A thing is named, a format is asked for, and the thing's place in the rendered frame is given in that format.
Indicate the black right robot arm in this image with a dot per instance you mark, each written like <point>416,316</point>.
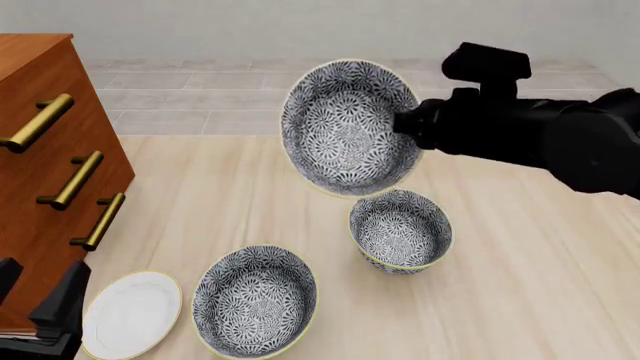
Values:
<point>575,138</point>

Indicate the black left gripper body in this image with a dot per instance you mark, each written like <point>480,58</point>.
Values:
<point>30,347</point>

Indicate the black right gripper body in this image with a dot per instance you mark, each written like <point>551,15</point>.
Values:
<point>455,123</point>

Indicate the white plate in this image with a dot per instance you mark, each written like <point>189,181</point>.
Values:
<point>132,313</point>

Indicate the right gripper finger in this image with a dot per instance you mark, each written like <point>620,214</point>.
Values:
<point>409,122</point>

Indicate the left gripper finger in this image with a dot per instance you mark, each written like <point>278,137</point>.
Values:
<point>10,279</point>
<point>62,300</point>

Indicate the wooden cabinet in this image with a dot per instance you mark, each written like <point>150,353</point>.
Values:
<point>55,123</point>

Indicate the small patterned black-white bowl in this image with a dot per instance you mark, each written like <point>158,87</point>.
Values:
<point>400,232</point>

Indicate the large patterned black-white bowl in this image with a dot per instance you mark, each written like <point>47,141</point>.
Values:
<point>340,131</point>

